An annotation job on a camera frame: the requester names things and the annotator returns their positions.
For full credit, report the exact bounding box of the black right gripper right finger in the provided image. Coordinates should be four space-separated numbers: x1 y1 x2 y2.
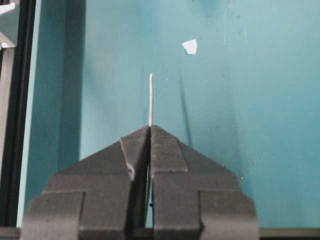
150 125 258 230

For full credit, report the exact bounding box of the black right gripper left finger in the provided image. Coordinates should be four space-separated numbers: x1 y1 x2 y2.
20 126 149 240

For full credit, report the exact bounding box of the thin silver wire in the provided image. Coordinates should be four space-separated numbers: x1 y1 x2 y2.
146 72 155 208

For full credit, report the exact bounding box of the white tape piece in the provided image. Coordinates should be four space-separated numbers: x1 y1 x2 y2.
181 39 198 55

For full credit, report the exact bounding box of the lower black aluminium rail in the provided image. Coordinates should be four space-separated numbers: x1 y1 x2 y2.
0 226 320 240

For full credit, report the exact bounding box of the black square frame stand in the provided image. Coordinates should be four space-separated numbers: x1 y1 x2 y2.
0 0 36 227

